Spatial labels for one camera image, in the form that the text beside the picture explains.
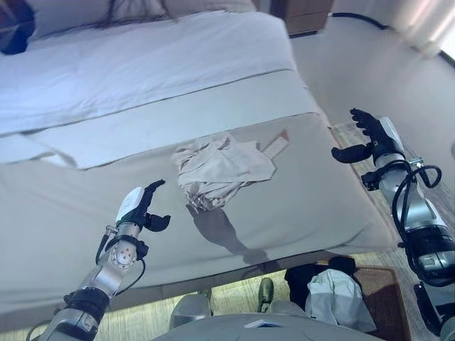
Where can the right grey robot leg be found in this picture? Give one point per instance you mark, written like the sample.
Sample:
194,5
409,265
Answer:
284,309

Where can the left grey robot leg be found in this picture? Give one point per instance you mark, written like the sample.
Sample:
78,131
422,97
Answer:
188,309

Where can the brown woven laundry basket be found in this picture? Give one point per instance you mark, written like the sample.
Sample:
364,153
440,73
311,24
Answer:
387,302

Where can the pale beige bed sheet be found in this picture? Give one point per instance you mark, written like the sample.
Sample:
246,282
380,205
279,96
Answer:
213,106

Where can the plain grey bed pillow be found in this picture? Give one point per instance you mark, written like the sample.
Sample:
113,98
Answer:
64,17
213,7

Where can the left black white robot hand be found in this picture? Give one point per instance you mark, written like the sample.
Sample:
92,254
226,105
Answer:
129,204

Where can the grey robot leg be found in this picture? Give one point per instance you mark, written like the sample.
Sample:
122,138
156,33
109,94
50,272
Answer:
188,309
284,309

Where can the grey robot torso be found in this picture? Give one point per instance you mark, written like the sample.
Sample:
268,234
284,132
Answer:
213,330

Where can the beige upholstered bed frame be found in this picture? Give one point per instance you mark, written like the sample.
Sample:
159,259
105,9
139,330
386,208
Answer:
149,302

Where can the white duvet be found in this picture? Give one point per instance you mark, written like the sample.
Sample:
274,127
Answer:
142,64

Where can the large bed with grey cover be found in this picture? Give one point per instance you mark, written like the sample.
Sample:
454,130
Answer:
302,199

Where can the brown wooden nightstand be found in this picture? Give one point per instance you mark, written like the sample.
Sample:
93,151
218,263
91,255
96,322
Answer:
305,16

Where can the patterned fringed cushion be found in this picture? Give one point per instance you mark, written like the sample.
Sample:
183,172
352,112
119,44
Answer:
135,9

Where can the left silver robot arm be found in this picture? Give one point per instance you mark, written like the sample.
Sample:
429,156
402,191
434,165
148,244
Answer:
121,255

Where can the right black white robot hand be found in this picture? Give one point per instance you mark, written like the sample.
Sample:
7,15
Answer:
385,138

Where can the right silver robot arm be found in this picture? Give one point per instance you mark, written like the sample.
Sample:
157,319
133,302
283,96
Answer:
416,213

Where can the pale blue white shirt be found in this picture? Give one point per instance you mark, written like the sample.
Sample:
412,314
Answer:
337,298

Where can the grey striped area rug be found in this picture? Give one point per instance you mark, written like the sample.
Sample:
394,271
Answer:
234,298

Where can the beige garment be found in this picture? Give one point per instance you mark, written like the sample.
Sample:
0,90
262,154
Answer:
220,160

